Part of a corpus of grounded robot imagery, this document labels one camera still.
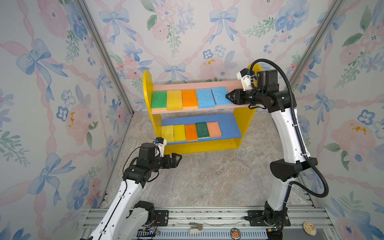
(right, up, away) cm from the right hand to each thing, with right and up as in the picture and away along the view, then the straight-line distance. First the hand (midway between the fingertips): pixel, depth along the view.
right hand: (229, 94), depth 71 cm
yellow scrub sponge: (-25, -19, +17) cm, 36 cm away
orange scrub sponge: (-18, -19, +18) cm, 32 cm away
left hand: (-27, -30, +5) cm, 40 cm away
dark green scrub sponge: (-12, -17, +19) cm, 28 cm away
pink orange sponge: (-5, -17, +19) cm, 26 cm away
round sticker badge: (+3, -65, -1) cm, 65 cm away
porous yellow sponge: (-32, -19, +18) cm, 41 cm away
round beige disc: (+39, -64, +1) cm, 75 cm away
